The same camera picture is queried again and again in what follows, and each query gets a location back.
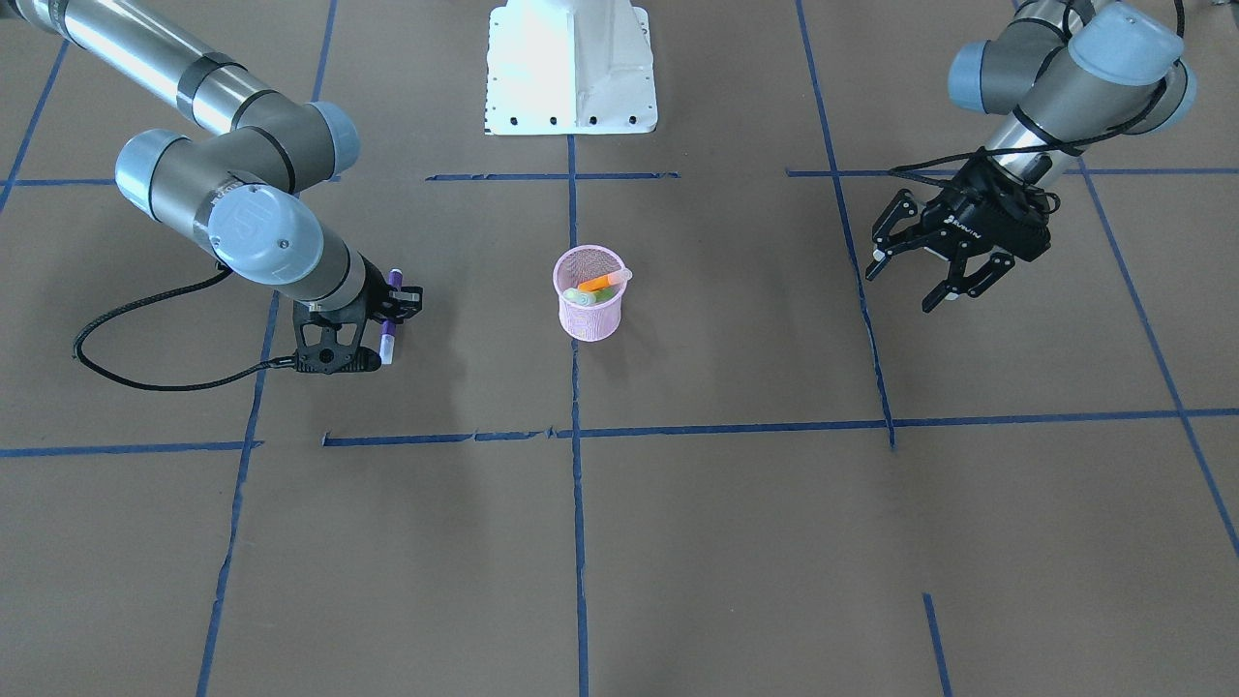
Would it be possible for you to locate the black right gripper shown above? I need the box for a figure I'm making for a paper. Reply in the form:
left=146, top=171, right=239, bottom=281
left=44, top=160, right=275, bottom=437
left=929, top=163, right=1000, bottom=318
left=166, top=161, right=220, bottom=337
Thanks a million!
left=290, top=255, right=424, bottom=375

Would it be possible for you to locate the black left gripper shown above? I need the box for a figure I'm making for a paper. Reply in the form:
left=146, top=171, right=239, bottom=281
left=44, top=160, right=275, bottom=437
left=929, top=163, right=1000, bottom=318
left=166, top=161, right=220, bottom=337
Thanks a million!
left=864, top=154, right=1053, bottom=314

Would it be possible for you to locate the purple highlighter pen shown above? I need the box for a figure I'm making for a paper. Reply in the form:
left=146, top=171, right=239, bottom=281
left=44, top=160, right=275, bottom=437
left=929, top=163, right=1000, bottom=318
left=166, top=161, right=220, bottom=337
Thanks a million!
left=378, top=267, right=403, bottom=366

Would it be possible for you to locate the yellow highlighter pen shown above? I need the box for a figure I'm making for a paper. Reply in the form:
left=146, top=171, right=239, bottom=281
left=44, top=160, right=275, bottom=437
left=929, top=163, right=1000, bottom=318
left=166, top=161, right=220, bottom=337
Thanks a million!
left=561, top=288, right=585, bottom=306

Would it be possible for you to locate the orange highlighter pen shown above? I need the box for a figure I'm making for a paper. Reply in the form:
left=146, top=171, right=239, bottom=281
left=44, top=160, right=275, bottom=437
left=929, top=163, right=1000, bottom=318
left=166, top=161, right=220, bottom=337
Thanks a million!
left=576, top=267, right=633, bottom=293

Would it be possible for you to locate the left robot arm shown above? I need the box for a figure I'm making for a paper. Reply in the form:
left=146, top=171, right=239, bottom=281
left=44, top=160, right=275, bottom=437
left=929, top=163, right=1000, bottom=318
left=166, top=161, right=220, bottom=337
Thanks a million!
left=864, top=1, right=1199, bottom=312

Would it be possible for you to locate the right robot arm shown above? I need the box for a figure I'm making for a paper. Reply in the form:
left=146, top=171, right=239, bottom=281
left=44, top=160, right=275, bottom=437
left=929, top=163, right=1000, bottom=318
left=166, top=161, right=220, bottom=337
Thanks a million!
left=2, top=1, right=422, bottom=375

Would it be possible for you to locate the pink mesh pen holder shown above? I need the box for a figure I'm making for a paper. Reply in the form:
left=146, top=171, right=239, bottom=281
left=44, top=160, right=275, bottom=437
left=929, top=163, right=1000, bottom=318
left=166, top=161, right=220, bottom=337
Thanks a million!
left=553, top=244, right=632, bottom=343

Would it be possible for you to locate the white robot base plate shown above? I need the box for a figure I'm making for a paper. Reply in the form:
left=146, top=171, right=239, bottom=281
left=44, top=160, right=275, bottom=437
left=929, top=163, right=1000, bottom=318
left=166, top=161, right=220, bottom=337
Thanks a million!
left=483, top=1, right=659, bottom=136

